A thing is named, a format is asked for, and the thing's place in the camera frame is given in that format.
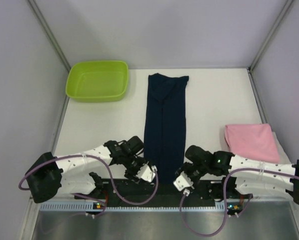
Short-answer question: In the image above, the navy blue t shirt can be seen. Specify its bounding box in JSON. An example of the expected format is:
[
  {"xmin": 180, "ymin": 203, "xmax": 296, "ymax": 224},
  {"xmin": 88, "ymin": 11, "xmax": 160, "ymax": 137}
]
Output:
[{"xmin": 144, "ymin": 73, "xmax": 189, "ymax": 184}]

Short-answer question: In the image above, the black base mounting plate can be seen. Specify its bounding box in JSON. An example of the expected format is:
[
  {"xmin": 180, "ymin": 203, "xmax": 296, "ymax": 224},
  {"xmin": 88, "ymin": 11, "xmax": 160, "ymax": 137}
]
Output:
[{"xmin": 87, "ymin": 178, "xmax": 249, "ymax": 208}]

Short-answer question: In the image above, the lime green plastic basin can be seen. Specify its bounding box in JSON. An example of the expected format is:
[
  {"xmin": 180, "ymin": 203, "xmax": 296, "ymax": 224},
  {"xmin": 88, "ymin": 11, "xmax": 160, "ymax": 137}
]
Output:
[{"xmin": 65, "ymin": 60, "xmax": 129, "ymax": 103}]

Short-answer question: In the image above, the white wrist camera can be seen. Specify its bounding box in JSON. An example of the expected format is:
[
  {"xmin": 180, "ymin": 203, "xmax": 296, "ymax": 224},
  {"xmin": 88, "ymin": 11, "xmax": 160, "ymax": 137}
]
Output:
[
  {"xmin": 173, "ymin": 171, "xmax": 194, "ymax": 197},
  {"xmin": 136, "ymin": 164, "xmax": 157, "ymax": 183}
]

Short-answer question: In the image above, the pink folded t shirt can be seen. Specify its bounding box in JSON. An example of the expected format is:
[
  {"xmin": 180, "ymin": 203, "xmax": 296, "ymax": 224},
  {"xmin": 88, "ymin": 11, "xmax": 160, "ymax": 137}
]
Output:
[{"xmin": 224, "ymin": 123, "xmax": 280, "ymax": 163}]

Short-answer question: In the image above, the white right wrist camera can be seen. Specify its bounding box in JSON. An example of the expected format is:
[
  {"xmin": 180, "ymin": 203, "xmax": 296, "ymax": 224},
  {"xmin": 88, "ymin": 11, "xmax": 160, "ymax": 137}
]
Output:
[{"xmin": 173, "ymin": 171, "xmax": 194, "ymax": 197}]

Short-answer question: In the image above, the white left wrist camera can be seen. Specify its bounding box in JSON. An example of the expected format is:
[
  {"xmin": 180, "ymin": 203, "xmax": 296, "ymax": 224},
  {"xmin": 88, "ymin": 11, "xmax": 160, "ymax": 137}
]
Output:
[{"xmin": 136, "ymin": 164, "xmax": 157, "ymax": 183}]

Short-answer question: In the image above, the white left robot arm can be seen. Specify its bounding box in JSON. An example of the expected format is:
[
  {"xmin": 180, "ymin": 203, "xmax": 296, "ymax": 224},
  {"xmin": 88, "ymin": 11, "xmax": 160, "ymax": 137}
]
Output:
[{"xmin": 25, "ymin": 136, "xmax": 157, "ymax": 203}]

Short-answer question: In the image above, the grey slotted cable duct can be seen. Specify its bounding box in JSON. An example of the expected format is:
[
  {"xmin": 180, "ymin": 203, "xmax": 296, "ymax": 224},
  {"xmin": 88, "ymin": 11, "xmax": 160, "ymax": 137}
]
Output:
[{"xmin": 39, "ymin": 201, "xmax": 243, "ymax": 211}]

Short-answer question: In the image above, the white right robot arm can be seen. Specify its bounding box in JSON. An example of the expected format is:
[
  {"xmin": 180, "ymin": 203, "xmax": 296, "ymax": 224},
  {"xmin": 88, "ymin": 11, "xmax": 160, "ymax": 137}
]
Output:
[{"xmin": 173, "ymin": 145, "xmax": 299, "ymax": 205}]

